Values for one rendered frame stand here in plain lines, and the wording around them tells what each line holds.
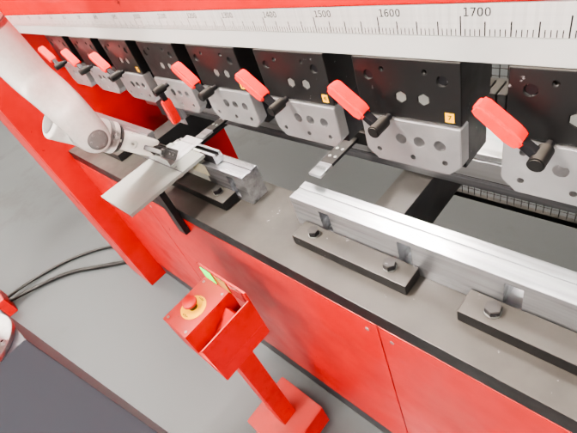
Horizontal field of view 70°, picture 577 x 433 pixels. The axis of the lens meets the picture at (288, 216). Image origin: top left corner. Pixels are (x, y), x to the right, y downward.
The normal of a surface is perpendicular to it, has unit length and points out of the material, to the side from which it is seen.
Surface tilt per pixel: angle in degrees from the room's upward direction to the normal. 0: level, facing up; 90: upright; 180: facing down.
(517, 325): 0
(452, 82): 90
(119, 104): 90
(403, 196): 0
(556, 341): 0
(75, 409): 90
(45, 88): 46
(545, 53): 90
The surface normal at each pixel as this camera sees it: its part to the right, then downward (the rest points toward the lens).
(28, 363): 0.76, 0.25
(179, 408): -0.29, -0.70
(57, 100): 0.33, -0.06
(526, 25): -0.64, 0.65
